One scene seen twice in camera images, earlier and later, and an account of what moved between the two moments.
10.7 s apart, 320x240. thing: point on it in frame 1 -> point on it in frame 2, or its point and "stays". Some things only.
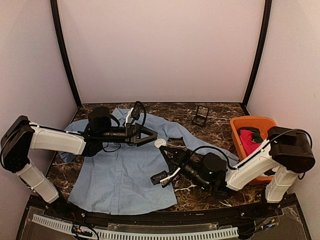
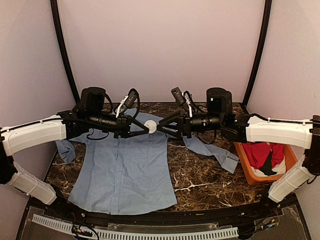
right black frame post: x=262 y=52 stays
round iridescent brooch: x=159 y=142 -> x=151 y=125
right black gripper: x=180 y=154 -> x=184 y=123
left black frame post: x=63 y=55 stays
